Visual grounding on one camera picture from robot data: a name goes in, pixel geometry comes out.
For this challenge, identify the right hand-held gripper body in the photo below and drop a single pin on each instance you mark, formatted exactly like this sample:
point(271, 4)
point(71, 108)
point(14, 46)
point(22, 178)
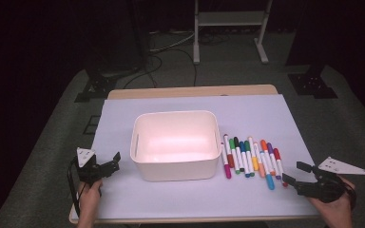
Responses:
point(328, 188)

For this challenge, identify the white metal stand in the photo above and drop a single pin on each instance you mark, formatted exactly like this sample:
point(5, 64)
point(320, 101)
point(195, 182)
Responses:
point(231, 18)

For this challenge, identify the red marker pen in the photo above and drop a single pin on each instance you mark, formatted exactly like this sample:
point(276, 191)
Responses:
point(277, 153)

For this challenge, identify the brown marker pen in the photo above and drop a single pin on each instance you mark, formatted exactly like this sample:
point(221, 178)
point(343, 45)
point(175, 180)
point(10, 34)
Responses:
point(230, 161)

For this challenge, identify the person's right hand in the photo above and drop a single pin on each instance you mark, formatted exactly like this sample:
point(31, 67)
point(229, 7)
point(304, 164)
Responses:
point(337, 210)

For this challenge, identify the yellow marker pen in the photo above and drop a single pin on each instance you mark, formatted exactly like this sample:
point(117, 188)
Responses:
point(255, 164)

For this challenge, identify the black marker pen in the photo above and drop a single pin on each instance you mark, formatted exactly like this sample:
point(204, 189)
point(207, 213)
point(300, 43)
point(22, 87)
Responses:
point(236, 142)

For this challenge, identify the peach marker pen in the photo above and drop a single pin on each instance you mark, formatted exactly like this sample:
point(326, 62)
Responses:
point(261, 171)

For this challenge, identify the person's left hand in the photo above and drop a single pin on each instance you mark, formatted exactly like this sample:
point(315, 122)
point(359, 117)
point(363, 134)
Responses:
point(90, 199)

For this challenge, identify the dark green marker pen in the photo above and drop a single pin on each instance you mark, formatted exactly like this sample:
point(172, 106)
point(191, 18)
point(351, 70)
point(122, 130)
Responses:
point(247, 145)

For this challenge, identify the light purple table mat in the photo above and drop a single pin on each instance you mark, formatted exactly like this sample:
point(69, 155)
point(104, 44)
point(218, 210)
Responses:
point(187, 199)

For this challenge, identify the magenta marker pen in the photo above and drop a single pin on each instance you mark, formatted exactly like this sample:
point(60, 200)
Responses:
point(227, 172)

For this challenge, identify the black stand base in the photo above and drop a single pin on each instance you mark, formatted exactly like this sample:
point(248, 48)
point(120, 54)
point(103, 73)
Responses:
point(96, 85)
point(312, 84)

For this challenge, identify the orange marker pen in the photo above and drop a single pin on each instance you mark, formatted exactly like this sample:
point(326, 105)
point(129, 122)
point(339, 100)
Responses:
point(264, 145)

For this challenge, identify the white plastic storage box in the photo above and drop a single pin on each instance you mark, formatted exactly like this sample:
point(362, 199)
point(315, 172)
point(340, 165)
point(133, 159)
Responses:
point(174, 171)

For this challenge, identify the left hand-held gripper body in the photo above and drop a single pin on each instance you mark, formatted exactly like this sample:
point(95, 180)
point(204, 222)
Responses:
point(90, 172)

